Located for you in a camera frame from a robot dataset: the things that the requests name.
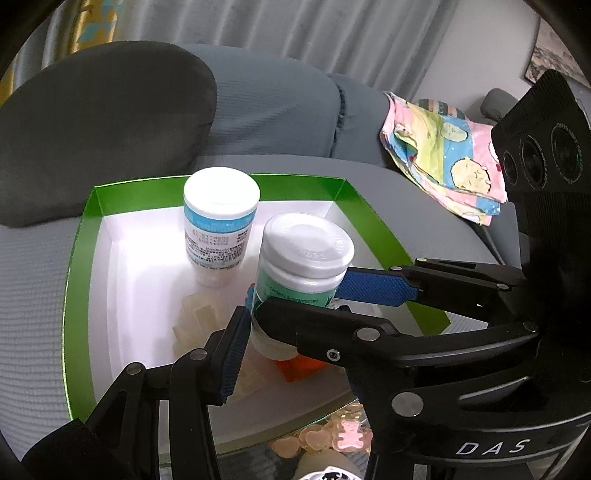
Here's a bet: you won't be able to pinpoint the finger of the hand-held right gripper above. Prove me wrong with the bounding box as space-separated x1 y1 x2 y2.
333 257 528 320
245 282 540 444

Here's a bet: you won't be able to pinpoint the grey armchair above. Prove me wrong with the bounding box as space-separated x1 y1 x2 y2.
480 88 519 130

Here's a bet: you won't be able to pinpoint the printed pastel blanket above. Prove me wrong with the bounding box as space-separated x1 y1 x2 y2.
379 91 509 226

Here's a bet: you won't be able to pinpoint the framed wall picture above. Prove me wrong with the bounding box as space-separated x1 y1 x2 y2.
525 21 575 84

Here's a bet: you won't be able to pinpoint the grey curtain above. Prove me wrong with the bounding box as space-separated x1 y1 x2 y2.
9 0 467 100

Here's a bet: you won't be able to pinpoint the pink bear-shaped stickers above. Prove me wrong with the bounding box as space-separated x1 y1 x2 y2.
272 411 365 455

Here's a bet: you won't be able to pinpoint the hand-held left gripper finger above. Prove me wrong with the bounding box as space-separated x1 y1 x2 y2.
18 305 252 480

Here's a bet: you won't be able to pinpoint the red plastic bottle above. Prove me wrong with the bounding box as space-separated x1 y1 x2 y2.
274 353 326 384

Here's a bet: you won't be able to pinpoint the dark grey cushion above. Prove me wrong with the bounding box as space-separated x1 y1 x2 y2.
0 41 218 229

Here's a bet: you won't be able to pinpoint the translucent hair claw clip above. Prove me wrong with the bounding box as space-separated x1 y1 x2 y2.
172 294 278 409

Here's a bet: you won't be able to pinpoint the white bottle blue label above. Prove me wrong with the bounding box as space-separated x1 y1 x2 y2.
183 167 260 289

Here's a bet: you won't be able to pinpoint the yellow patterned curtain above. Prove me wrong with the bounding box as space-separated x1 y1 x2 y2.
0 0 117 100

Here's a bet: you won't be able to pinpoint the green cardboard box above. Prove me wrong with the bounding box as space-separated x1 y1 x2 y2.
61 173 452 457

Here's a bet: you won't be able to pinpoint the white bottle green label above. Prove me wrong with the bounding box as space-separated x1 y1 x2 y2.
252 213 355 361

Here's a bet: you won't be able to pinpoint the grey sofa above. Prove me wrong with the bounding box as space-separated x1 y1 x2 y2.
0 44 522 462

